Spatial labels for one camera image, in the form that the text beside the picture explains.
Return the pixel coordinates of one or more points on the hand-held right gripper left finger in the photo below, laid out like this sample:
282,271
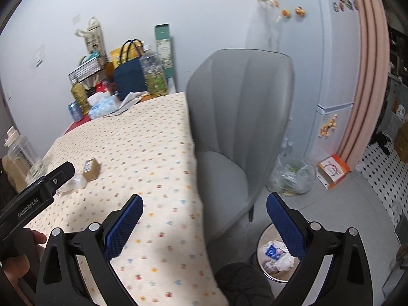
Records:
124,226

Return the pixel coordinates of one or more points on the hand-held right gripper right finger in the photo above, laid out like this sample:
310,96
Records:
283,223

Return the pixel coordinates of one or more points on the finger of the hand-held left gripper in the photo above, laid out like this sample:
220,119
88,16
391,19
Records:
55,178

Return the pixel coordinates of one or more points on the beige round trash bin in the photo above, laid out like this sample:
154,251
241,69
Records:
266,233

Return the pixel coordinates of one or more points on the clear plastic wrapper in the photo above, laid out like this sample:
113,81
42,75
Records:
76,183

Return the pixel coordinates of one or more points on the blue and white packet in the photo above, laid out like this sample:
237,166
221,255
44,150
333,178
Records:
273,251

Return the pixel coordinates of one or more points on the white paper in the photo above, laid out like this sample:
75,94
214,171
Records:
285,263

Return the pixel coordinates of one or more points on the white tissue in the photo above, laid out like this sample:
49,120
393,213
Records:
270,266

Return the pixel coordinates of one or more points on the person's left hand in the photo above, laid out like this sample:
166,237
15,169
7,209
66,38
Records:
14,267

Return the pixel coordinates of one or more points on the small brown cardboard box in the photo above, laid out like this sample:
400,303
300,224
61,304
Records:
91,170

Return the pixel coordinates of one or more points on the clear jar with white lid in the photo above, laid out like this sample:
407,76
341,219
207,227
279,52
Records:
22,153

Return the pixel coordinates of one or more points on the red cloth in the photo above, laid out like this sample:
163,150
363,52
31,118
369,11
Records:
76,126

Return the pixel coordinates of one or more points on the blue drink can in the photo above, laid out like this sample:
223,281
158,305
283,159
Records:
75,111

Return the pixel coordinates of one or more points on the orange and white cardboard box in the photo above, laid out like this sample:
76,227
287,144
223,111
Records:
333,170

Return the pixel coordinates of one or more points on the table with dotted cloth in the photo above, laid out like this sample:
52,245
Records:
143,153

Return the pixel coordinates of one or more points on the person's dark trouser leg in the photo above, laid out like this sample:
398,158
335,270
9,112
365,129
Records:
242,287

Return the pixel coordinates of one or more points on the yellow oil bottle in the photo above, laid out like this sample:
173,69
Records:
79,97

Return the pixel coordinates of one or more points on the blue and white tissue pack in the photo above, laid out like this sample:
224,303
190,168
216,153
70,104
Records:
102,106

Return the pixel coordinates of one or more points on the red box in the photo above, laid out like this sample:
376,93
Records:
103,88

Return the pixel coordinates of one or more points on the folded paper sheet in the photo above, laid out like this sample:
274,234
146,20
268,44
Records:
127,103

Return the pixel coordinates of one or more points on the cluster of small figurine magnets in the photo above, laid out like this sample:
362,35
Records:
329,127

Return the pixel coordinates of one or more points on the small clear plastic bag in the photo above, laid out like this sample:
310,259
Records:
396,211

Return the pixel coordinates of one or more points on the grey ribbed floor mat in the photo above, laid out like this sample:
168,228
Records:
402,232

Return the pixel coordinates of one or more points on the navy tote bag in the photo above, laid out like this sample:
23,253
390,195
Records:
130,79

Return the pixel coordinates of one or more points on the black clothing pile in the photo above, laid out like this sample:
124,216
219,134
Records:
381,142

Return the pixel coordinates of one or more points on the grey upholstered chair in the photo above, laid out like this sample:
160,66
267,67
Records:
239,102

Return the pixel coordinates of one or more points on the yellow package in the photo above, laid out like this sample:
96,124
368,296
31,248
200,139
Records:
116,57

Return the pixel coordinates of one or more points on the clear plastic jar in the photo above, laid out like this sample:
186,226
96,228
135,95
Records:
154,76

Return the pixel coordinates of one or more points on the beige canvas tote bag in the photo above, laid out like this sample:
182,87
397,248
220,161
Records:
95,41

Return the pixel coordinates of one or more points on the tall green box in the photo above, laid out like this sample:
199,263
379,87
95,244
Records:
164,51

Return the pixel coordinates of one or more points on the white refrigerator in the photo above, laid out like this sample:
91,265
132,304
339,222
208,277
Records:
312,54

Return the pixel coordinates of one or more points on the pink curtain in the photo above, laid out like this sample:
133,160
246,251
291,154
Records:
366,70

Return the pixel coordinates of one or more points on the white hanging bag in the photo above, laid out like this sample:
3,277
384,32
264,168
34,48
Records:
263,22

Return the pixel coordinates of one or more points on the white wall plate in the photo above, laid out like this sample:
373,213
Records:
75,19

